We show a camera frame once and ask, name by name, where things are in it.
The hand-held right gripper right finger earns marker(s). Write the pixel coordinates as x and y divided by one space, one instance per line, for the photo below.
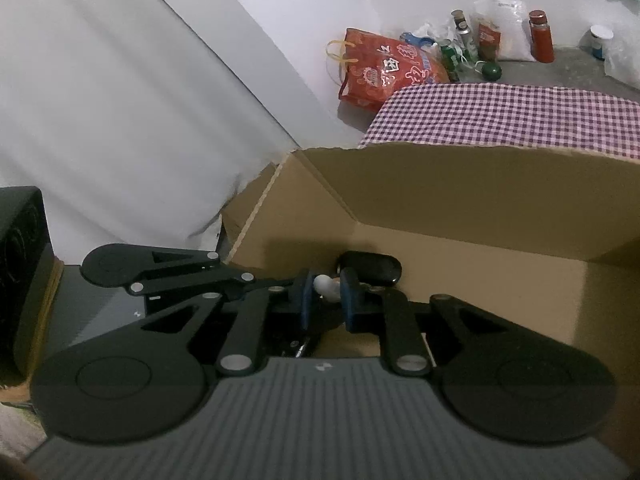
350 305

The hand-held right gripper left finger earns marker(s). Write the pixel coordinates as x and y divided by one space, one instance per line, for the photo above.
301 305

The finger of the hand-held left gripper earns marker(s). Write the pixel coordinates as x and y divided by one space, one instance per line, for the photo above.
200 273

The green dropper bottle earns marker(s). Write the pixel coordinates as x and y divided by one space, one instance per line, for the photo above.
325 286

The short black cylinder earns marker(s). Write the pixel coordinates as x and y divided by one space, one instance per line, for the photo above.
370 267

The large cardboard box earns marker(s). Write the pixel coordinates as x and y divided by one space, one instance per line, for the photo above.
450 195

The white backdrop sheet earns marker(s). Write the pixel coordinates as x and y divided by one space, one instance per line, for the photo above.
100 110

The red plastic bag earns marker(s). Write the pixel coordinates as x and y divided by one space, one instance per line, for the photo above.
380 75

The purple checkered tablecloth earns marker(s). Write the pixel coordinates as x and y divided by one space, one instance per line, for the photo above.
500 115

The green drink can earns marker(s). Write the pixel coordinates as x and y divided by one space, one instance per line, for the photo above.
452 60

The blue plastic object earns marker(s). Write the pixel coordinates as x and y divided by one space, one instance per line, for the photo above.
415 40

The green round object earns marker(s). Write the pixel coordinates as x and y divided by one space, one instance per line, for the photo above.
491 71

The grey spray bottle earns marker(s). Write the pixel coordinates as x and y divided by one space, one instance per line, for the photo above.
469 42

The dark capped bottle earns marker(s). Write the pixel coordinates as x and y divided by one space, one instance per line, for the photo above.
459 22

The white plastic bag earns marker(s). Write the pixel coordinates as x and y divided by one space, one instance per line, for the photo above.
512 25

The red bottle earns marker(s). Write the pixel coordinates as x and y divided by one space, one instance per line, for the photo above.
541 37

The jar with white lid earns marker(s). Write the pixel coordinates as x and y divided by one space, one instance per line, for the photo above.
600 40

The clear plastic bag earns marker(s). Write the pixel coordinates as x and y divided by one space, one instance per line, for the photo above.
622 60

